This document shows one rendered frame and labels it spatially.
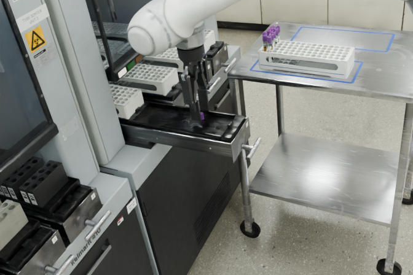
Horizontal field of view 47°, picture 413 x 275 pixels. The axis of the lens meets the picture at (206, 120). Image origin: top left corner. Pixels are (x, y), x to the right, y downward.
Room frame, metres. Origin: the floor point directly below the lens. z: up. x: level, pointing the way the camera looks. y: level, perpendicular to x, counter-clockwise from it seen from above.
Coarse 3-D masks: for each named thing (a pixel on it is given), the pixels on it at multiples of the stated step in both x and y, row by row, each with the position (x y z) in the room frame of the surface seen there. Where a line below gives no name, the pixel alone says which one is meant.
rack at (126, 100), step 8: (112, 88) 1.36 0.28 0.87; (120, 88) 1.36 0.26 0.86; (128, 88) 1.35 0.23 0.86; (136, 88) 1.34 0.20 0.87; (112, 96) 1.31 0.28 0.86; (120, 96) 1.30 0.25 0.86; (128, 96) 1.30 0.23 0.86; (136, 96) 1.30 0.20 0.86; (120, 104) 1.25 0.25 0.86; (128, 104) 1.26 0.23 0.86; (136, 104) 1.29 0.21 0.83; (120, 112) 1.25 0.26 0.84; (128, 112) 1.25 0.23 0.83
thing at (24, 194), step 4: (48, 164) 0.99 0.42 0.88; (52, 164) 0.98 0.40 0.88; (44, 168) 0.97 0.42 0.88; (48, 168) 0.97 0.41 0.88; (36, 172) 0.96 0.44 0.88; (40, 172) 0.97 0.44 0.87; (32, 176) 0.95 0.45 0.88; (36, 176) 0.95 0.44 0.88; (40, 176) 0.94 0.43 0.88; (28, 180) 0.93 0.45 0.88; (32, 180) 0.93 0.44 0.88; (24, 184) 0.92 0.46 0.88; (28, 184) 0.93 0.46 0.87; (20, 188) 0.91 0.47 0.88; (24, 188) 0.90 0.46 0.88; (24, 192) 0.90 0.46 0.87; (24, 196) 0.90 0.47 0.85; (28, 196) 0.90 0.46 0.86; (28, 200) 0.90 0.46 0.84
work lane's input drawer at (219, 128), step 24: (120, 120) 1.25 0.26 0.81; (144, 120) 1.24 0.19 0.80; (168, 120) 1.22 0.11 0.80; (192, 120) 1.20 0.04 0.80; (216, 120) 1.18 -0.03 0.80; (240, 120) 1.14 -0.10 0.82; (168, 144) 1.16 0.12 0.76; (192, 144) 1.11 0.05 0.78; (216, 144) 1.07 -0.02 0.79; (240, 144) 1.10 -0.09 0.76
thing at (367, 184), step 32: (288, 32) 1.68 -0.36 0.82; (320, 32) 1.64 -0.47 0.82; (352, 32) 1.60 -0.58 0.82; (384, 32) 1.56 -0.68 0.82; (256, 64) 1.46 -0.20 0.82; (384, 64) 1.33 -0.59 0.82; (384, 96) 1.16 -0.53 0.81; (288, 160) 1.57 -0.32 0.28; (320, 160) 1.54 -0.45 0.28; (352, 160) 1.51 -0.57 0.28; (384, 160) 1.48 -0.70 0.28; (256, 192) 1.42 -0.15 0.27; (288, 192) 1.38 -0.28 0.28; (320, 192) 1.35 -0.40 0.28; (352, 192) 1.33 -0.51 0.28; (384, 192) 1.30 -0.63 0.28; (256, 224) 1.43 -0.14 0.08; (384, 224) 1.16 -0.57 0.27
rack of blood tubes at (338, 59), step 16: (288, 48) 1.43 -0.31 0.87; (304, 48) 1.40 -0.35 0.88; (320, 48) 1.39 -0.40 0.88; (336, 48) 1.37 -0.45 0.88; (352, 48) 1.35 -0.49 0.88; (272, 64) 1.41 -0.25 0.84; (288, 64) 1.38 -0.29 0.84; (304, 64) 1.40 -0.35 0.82; (320, 64) 1.38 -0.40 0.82; (336, 64) 1.37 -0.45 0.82
